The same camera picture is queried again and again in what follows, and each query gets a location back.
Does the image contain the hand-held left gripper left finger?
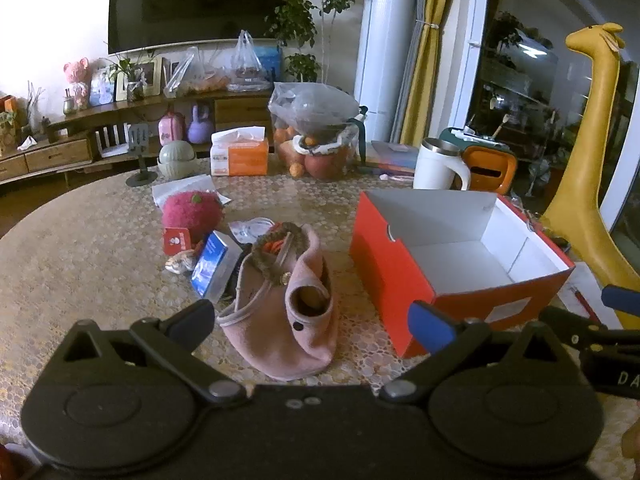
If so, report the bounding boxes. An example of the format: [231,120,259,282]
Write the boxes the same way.
[50,300,249,408]

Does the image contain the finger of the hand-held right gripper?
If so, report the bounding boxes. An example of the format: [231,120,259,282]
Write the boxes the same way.
[539,305,609,349]
[601,284,640,318]

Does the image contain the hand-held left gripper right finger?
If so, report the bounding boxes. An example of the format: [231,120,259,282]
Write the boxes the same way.
[379,301,572,405]

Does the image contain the red shoe box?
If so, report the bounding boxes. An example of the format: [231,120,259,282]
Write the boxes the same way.
[348,190,576,359]

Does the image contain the pink fleece slipper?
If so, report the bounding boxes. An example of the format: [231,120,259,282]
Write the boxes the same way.
[217,222,341,382]

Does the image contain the pink plush bird toy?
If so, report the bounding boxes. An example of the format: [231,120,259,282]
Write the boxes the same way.
[161,190,226,246]

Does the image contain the red pen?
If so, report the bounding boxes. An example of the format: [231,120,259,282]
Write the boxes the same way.
[572,285,601,321]

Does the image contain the white notebook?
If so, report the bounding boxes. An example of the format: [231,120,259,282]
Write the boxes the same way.
[557,260,626,331]

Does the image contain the crumpled wrapper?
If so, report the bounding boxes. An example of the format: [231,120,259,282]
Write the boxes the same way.
[165,251,198,275]

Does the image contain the blue card box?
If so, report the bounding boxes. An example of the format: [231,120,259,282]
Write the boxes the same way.
[190,230,243,306]

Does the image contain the red paper tag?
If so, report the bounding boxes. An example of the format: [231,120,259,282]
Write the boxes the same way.
[162,226,193,255]

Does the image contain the long black remote control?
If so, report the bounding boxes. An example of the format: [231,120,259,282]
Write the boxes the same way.
[542,227,573,253]

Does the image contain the clear plastic wrapper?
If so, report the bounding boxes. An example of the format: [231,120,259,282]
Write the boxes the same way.
[227,216,276,246]

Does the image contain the white plastic bag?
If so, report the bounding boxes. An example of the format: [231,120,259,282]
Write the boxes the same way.
[151,174,232,210]

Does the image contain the yellow giraffe statue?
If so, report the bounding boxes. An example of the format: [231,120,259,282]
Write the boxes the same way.
[540,22,640,331]

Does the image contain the black phone stand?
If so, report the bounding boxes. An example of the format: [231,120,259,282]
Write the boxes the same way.
[125,122,157,187]

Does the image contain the white mug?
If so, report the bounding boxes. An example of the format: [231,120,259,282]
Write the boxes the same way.
[412,137,472,192]

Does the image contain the green pumpkin-shaped jar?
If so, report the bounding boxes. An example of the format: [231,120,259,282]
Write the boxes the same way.
[157,139,197,181]

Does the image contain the orange and green tissue holder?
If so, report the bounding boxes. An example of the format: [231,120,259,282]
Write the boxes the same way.
[440,126,518,196]

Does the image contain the orange tissue pack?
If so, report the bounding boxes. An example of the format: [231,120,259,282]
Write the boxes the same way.
[210,126,270,177]

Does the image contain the stack of books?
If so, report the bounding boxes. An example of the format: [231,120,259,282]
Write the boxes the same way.
[365,140,421,177]

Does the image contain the purple kettlebell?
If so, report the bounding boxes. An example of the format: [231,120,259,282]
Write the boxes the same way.
[187,104,216,143]

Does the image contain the pink toy backpack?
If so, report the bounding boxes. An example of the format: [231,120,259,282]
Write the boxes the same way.
[158,110,187,143]

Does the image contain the wooden chair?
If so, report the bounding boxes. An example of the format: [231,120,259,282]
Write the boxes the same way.
[92,122,151,161]

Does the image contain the wooden television cabinet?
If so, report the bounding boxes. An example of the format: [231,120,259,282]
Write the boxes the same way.
[0,87,276,183]

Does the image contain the balcony shelf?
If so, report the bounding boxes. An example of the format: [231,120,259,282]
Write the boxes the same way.
[475,10,601,171]

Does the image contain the plastic bag of fruit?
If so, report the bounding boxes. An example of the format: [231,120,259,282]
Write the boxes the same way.
[267,81,368,182]

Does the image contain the plastic bag of oranges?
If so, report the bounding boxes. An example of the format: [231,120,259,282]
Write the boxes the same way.
[162,46,232,98]

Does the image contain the blue picture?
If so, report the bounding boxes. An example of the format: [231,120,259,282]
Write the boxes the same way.
[90,67,117,107]

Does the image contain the small potted plant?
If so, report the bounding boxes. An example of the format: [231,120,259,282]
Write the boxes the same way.
[102,42,151,103]

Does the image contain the reed diffuser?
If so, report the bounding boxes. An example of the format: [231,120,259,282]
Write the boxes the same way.
[22,80,48,133]

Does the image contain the yellow curtain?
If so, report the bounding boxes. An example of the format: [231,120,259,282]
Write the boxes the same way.
[400,0,458,148]

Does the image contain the grey curtain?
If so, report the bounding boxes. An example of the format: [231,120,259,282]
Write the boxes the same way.
[395,0,433,143]

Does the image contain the pink teddy bear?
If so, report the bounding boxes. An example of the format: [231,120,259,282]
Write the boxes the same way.
[62,57,92,111]

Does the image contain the blue packet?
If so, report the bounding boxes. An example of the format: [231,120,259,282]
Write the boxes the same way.
[255,45,285,83]

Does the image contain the white standing air conditioner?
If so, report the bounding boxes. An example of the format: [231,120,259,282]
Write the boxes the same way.
[352,0,418,143]

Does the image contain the black television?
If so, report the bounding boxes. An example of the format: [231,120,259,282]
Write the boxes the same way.
[107,0,293,56]

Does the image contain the tall potted plant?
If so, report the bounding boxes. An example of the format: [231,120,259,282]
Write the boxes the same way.
[262,0,361,83]

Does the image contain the white photo frame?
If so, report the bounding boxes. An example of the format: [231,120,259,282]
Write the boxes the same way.
[116,57,163,101]

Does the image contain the clear plastic bag with handles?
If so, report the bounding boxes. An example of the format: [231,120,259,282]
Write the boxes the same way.
[231,30,263,92]

